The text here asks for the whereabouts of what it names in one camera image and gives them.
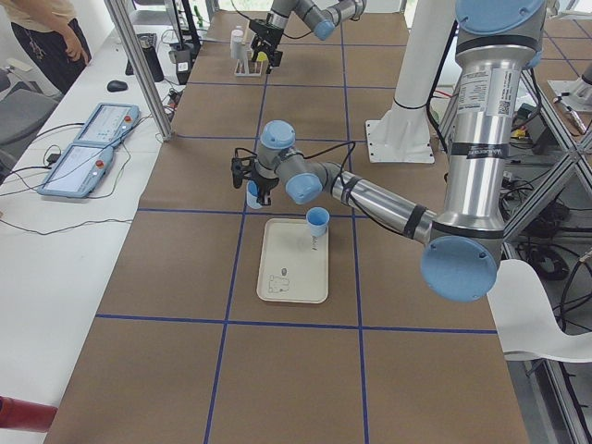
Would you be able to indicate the lower teach pendant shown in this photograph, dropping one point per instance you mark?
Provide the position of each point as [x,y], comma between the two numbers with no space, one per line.
[77,171]

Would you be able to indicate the cream serving tray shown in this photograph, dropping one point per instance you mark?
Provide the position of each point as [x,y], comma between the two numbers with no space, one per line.
[294,264]

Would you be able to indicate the person in black clothes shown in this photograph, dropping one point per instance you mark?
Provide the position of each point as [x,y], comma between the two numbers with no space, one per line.
[50,34]

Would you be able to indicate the white wire cup rack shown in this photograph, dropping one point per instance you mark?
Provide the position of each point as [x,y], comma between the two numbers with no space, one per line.
[246,68]

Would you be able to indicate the black box with label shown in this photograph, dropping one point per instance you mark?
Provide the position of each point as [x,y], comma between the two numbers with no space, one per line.
[180,56]

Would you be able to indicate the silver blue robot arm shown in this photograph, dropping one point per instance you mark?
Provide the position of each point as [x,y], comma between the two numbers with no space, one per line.
[321,22]
[429,170]

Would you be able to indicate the black computer mouse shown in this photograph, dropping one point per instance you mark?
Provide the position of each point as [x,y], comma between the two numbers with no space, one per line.
[115,86]

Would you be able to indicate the grey office chair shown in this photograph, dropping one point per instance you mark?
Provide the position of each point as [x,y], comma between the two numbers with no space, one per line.
[24,109]

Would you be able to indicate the black cylinder bottle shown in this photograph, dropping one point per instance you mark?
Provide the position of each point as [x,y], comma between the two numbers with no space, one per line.
[147,42]

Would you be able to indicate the yellow ikea cup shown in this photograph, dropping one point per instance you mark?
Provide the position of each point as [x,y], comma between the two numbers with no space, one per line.
[262,57]

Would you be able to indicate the light blue ikea cup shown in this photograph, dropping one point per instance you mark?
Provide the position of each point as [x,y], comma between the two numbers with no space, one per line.
[317,219]
[252,192]

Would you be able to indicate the upper teach pendant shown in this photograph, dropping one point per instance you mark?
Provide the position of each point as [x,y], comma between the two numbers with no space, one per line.
[108,124]

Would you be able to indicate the teach pendant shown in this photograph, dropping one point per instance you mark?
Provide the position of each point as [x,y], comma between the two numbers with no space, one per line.
[108,124]
[77,171]

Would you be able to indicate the red fire extinguisher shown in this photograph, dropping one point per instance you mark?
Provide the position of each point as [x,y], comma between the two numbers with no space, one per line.
[26,416]

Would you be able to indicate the white ikea cup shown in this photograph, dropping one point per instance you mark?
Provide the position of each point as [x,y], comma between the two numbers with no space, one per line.
[237,50]

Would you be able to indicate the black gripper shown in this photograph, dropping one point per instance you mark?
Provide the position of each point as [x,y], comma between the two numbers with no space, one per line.
[265,38]
[264,184]

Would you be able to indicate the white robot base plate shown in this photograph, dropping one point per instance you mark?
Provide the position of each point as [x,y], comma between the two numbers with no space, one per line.
[391,141]

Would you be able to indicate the aluminium frame post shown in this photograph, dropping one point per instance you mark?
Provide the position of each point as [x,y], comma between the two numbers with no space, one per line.
[120,17]

